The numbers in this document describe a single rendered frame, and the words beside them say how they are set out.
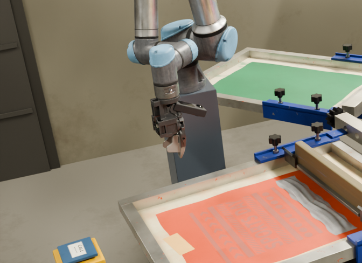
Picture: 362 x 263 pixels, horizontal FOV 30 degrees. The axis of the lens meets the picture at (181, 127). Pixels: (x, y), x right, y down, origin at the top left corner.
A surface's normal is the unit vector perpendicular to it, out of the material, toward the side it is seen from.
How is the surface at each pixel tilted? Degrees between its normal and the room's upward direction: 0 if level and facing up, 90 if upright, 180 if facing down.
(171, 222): 0
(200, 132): 90
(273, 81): 0
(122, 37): 90
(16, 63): 90
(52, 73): 90
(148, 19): 80
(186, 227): 0
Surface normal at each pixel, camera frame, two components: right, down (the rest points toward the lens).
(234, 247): -0.13, -0.91
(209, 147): 0.22, 0.37
